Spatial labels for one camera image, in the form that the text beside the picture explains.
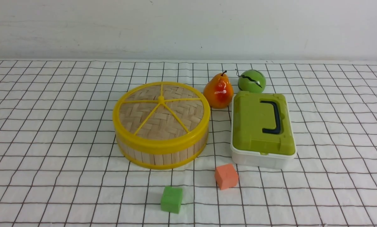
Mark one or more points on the green toy round fruit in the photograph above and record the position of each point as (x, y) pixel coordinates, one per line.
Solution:
(252, 81)

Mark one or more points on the green lid white lunch box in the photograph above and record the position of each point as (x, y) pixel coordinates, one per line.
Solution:
(261, 133)

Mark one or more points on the orange yellow toy pear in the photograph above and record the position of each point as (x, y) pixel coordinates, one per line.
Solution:
(219, 91)

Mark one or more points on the orange foam cube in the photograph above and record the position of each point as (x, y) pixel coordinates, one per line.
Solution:
(226, 176)

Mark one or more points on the yellow woven steamer lid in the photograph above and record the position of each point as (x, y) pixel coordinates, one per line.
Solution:
(161, 118)

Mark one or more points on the bamboo steamer basket yellow rims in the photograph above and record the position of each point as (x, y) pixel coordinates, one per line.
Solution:
(163, 161)

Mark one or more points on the green foam cube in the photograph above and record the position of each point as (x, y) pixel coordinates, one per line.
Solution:
(171, 199)

